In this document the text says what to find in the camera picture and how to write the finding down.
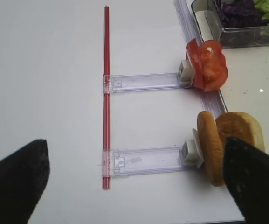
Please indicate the outer tomato slice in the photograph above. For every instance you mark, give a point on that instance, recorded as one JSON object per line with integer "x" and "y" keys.
{"x": 193, "y": 55}

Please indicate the purple cabbage leaves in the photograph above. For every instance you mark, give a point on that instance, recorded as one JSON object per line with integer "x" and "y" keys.
{"x": 239, "y": 14}

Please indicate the white pusher block tomato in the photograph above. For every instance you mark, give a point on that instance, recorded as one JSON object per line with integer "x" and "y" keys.
{"x": 186, "y": 71}

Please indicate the thin bun bottom slice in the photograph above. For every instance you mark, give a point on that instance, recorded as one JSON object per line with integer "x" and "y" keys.
{"x": 211, "y": 147}

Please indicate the long clear left divider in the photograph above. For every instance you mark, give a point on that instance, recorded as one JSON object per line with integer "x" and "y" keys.
{"x": 212, "y": 101}

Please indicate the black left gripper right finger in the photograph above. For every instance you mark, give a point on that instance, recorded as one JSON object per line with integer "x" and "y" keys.
{"x": 246, "y": 175}

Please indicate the white metal tray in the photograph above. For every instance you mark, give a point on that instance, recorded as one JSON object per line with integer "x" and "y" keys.
{"x": 247, "y": 86}

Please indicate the clear rail near bun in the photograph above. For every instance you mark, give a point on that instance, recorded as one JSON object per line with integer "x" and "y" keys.
{"x": 125, "y": 162}

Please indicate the clear rail near tomato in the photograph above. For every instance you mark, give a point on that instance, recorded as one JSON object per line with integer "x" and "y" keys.
{"x": 130, "y": 83}

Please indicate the white pusher block bun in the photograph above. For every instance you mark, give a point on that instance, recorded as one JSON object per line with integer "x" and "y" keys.
{"x": 191, "y": 153}

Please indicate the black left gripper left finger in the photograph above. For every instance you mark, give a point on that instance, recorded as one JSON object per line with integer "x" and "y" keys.
{"x": 23, "y": 178}

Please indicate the inner tomato slice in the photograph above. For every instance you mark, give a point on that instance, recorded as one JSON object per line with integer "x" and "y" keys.
{"x": 213, "y": 62}

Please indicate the clear plastic salad box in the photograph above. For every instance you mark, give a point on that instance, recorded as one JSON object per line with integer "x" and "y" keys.
{"x": 230, "y": 37}

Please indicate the tomato slice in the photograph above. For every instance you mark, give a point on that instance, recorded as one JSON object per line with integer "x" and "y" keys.
{"x": 213, "y": 62}
{"x": 193, "y": 55}

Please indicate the bun bottom half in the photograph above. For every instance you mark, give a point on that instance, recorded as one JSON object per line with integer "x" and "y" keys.
{"x": 240, "y": 125}

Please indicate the left red strip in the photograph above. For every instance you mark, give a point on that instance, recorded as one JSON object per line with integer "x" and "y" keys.
{"x": 106, "y": 182}

